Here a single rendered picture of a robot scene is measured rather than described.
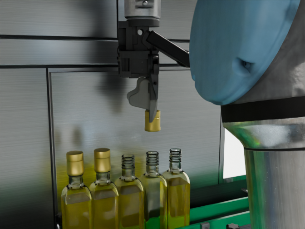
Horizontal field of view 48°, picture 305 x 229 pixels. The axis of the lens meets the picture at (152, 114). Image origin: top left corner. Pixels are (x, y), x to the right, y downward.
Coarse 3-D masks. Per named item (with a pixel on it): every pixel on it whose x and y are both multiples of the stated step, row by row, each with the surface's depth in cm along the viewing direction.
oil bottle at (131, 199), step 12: (120, 180) 74; (132, 180) 73; (120, 192) 72; (132, 192) 73; (120, 204) 72; (132, 204) 73; (120, 216) 73; (132, 216) 73; (120, 228) 73; (132, 228) 74
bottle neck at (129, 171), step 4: (124, 156) 75; (128, 156) 75; (132, 156) 73; (124, 160) 73; (128, 160) 73; (132, 160) 73; (124, 164) 73; (128, 164) 73; (132, 164) 73; (124, 168) 73; (128, 168) 73; (132, 168) 73; (124, 172) 73; (128, 172) 73; (132, 172) 74; (124, 176) 74; (128, 176) 73; (132, 176) 74
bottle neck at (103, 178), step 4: (96, 172) 71; (104, 172) 71; (108, 172) 71; (96, 176) 72; (100, 176) 71; (104, 176) 71; (108, 176) 72; (96, 180) 72; (100, 180) 71; (104, 180) 71; (108, 180) 72
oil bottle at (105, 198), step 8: (96, 184) 71; (104, 184) 71; (112, 184) 71; (96, 192) 70; (104, 192) 70; (112, 192) 71; (96, 200) 69; (104, 200) 70; (112, 200) 71; (96, 208) 70; (104, 208) 70; (112, 208) 71; (96, 216) 70; (104, 216) 71; (112, 216) 71; (96, 224) 70; (104, 224) 71; (112, 224) 72
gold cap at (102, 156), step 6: (96, 150) 71; (102, 150) 71; (108, 150) 71; (96, 156) 70; (102, 156) 70; (108, 156) 71; (96, 162) 70; (102, 162) 70; (108, 162) 71; (96, 168) 70; (102, 168) 70; (108, 168) 71
